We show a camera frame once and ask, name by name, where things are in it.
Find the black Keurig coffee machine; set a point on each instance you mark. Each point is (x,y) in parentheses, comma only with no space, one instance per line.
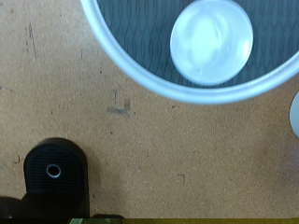
(53,189)

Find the white mug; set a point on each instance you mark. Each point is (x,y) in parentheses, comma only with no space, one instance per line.
(211,42)

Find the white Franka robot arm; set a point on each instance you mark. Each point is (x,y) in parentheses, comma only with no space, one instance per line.
(295,115)

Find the white two-tier turntable stand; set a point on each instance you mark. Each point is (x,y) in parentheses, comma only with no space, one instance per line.
(140,74)

